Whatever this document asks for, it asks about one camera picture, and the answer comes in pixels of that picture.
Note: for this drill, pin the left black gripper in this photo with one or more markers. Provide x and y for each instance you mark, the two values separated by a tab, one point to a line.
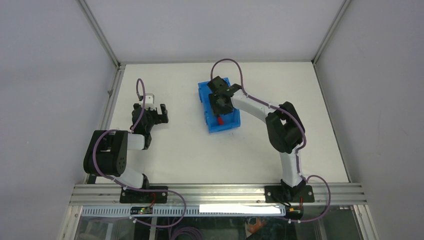
150	115

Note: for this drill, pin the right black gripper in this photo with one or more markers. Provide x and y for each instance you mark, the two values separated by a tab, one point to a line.
220	105

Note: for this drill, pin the red handled black screwdriver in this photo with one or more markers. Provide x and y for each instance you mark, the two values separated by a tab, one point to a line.
220	121

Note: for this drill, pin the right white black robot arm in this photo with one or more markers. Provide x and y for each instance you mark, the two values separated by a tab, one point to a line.
285	131

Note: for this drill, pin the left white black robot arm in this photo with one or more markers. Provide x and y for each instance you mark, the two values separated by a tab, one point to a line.
107	152

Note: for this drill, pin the blue plastic storage bin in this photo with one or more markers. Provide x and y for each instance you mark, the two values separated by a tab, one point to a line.
231	120

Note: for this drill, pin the small green circuit board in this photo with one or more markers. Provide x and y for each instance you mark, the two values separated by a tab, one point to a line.
141	210

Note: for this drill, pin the orange object under table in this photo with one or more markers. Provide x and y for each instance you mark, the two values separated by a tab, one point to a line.
254	224

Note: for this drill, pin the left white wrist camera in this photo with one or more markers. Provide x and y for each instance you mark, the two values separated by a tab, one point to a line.
149	101

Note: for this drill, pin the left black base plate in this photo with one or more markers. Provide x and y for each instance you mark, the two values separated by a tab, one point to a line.
158	196

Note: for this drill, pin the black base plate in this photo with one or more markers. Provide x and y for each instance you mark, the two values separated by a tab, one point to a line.
282	193
158	196

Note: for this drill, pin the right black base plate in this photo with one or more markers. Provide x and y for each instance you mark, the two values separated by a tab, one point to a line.
282	193

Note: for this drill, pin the aluminium front rail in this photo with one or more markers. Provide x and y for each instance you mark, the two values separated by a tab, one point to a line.
338	194

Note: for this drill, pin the white slotted cable duct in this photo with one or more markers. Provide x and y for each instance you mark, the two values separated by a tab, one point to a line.
202	210

